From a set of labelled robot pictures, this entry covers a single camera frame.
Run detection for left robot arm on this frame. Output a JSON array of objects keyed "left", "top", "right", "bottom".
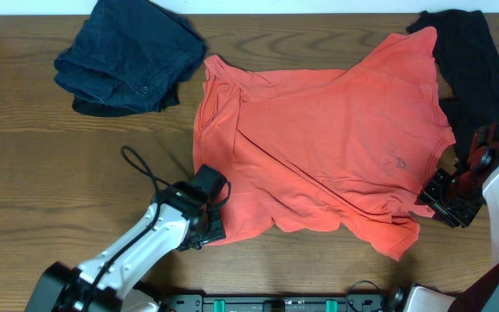
[{"left": 25, "top": 165, "right": 231, "bottom": 311}]

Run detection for dark blue folded jeans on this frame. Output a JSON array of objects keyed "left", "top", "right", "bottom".
[{"left": 54, "top": 0, "right": 207, "bottom": 117}]

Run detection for black garment with white logo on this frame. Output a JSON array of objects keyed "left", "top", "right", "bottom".
[{"left": 406, "top": 10, "right": 499, "bottom": 158}]

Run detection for red printed t-shirt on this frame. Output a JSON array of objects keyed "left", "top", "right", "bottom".
[{"left": 193, "top": 27, "right": 455, "bottom": 260}]

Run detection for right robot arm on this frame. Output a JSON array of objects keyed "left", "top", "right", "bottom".
[{"left": 389, "top": 125, "right": 499, "bottom": 312}]

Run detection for small black cable loop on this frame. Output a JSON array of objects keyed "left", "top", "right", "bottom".
[{"left": 344, "top": 279, "right": 386, "bottom": 312}]

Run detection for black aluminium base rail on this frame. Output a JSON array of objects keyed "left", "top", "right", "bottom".
[{"left": 158, "top": 293, "right": 404, "bottom": 312}]

